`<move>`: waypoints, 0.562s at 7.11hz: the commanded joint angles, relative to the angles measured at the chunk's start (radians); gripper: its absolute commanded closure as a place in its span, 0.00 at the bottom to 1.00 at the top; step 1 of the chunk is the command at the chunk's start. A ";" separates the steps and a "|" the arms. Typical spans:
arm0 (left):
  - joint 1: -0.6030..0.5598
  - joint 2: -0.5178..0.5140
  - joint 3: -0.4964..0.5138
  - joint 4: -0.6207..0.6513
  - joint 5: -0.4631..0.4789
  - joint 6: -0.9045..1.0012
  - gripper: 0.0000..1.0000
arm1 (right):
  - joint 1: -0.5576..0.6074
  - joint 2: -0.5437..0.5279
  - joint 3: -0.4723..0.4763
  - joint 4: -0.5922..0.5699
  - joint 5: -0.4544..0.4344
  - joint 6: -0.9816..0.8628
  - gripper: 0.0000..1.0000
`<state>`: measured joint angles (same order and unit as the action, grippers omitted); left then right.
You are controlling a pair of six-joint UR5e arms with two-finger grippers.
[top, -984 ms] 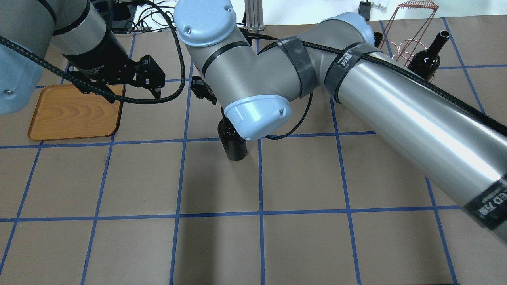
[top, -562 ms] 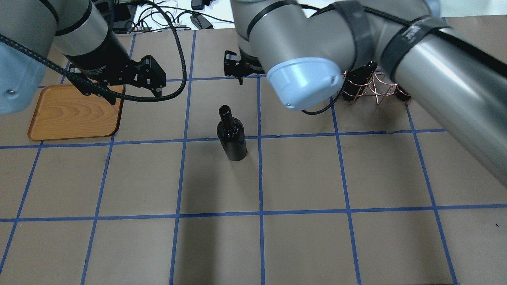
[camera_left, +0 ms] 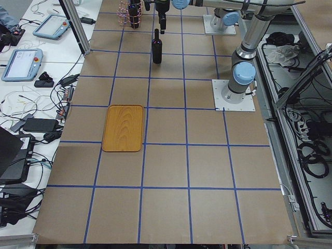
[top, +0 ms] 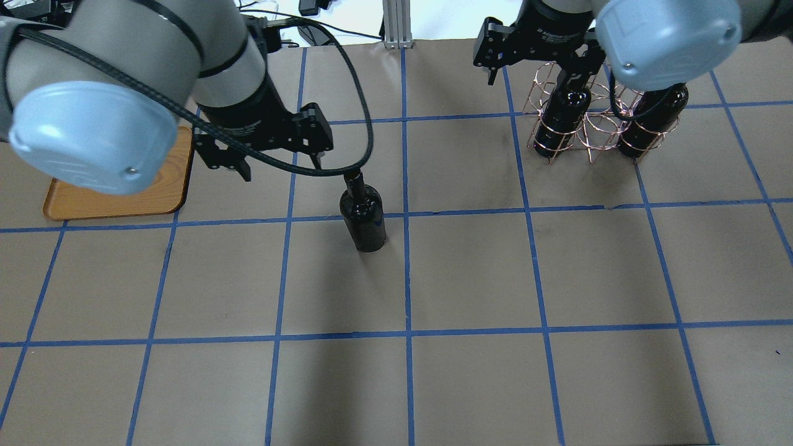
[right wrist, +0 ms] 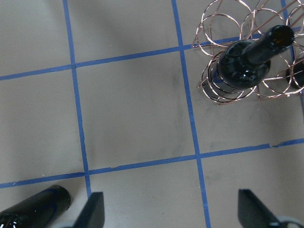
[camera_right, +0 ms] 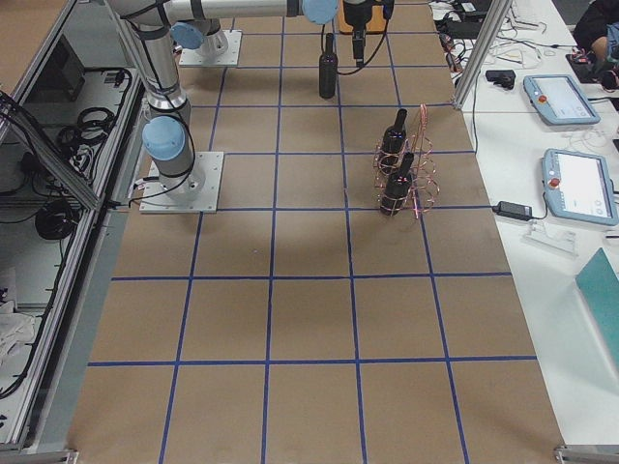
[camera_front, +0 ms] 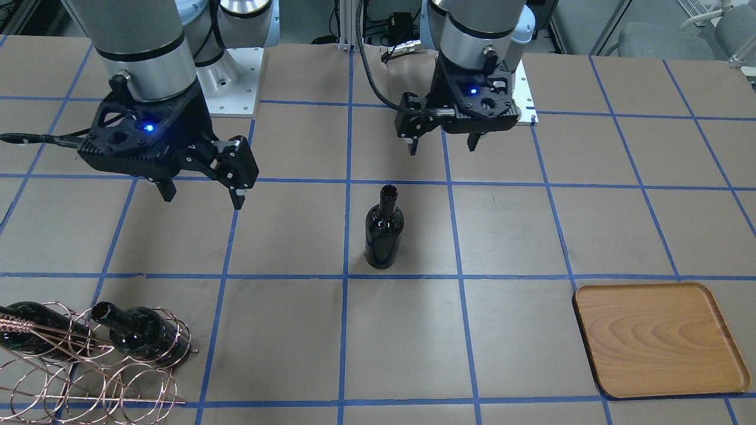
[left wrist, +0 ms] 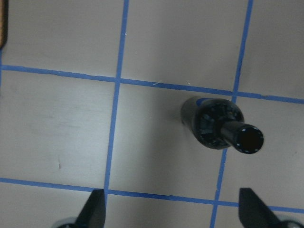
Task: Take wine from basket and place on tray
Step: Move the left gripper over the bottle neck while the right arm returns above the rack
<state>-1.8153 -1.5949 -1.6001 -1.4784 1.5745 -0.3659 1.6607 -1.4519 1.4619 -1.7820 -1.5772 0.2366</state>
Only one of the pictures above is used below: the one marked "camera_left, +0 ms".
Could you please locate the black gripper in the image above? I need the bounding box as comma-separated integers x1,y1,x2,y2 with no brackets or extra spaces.
155,0,170,34

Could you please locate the wooden tray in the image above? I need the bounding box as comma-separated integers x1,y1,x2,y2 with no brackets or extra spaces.
102,105,143,152

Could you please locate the black power adapter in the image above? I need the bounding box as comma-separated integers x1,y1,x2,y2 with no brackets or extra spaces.
80,17,96,25

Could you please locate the upper blue teach pendant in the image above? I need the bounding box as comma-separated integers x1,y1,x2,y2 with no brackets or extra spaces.
33,15,71,40

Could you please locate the blue teach pendant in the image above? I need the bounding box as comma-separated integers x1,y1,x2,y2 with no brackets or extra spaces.
1,48,43,82
33,15,71,40

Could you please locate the crumpled white cloth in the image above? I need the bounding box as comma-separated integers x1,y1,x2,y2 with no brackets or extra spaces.
267,45,300,67

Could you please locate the black webcam device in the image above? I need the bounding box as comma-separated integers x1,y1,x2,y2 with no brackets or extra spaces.
34,72,54,88

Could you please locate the lower blue teach pendant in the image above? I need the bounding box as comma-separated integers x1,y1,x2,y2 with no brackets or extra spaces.
1,48,43,82

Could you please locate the black power brick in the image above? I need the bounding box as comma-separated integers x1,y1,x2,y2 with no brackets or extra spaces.
23,118,59,133

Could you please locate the black laptop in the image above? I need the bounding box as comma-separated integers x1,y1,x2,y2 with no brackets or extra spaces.
1,128,35,185

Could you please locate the copper wire bottle basket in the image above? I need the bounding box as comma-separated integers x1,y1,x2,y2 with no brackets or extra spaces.
117,0,143,27

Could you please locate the aluminium frame post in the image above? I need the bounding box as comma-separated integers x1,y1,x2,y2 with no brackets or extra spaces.
59,0,91,55

